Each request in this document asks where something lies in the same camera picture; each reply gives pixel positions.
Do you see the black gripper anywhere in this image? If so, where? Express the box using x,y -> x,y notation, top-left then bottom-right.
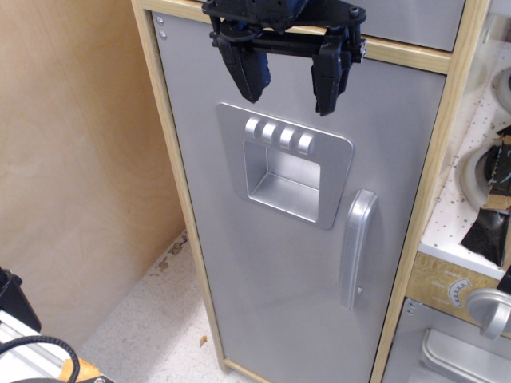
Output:
202,1 -> 366,116

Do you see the silver fridge door handle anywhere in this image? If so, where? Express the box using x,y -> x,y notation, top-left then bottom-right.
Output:
339,189 -> 378,311

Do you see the silver fridge door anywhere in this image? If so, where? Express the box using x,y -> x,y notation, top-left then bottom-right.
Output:
153,14 -> 445,382

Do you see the silver ice dispenser panel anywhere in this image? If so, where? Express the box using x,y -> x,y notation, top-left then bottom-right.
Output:
216,103 -> 355,230

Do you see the silver oven door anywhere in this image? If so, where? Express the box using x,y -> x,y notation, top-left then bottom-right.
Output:
382,298 -> 510,382

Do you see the silver oven knob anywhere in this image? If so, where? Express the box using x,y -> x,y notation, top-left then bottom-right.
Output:
466,288 -> 510,341

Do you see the black box left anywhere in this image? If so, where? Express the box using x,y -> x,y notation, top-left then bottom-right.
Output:
1,269 -> 42,332

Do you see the orange tape piece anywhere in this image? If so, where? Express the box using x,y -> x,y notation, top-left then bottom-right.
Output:
57,357 -> 101,383

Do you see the wooden toy kitchen frame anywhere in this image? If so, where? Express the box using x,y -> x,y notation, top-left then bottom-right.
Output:
133,1 -> 491,382

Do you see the silver oven door handle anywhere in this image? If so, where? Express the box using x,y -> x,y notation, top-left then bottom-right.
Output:
421,329 -> 510,382

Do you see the black braided cable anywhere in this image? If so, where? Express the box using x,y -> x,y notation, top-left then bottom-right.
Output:
0,335 -> 81,383

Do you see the aluminium rail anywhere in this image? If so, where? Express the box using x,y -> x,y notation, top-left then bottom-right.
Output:
1,310 -> 67,381

